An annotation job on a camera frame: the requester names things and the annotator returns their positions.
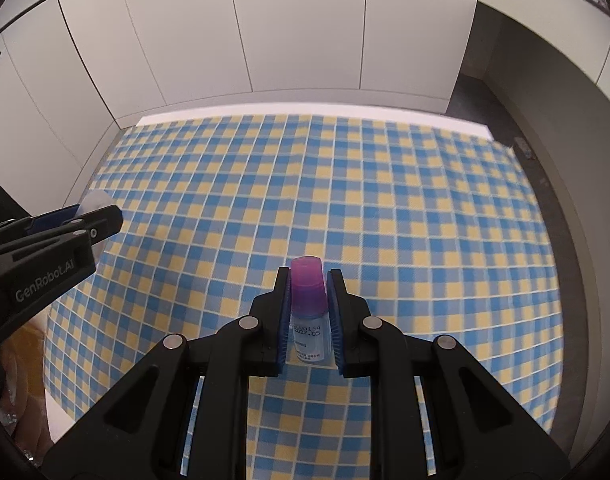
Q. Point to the white low table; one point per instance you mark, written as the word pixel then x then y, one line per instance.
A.
pixel 310 110

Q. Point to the small purple-capped bottle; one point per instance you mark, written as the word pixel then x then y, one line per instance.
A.
pixel 307 285

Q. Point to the blue yellow checkered tablecloth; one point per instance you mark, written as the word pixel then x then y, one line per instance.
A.
pixel 385 210

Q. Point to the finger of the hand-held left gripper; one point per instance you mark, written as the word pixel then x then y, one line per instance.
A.
pixel 55 217
pixel 95 225

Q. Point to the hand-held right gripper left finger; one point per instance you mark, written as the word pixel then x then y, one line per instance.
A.
pixel 285 310

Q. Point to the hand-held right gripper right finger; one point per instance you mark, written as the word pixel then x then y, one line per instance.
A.
pixel 335 320

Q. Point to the white round compact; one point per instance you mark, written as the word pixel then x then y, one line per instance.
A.
pixel 97 199

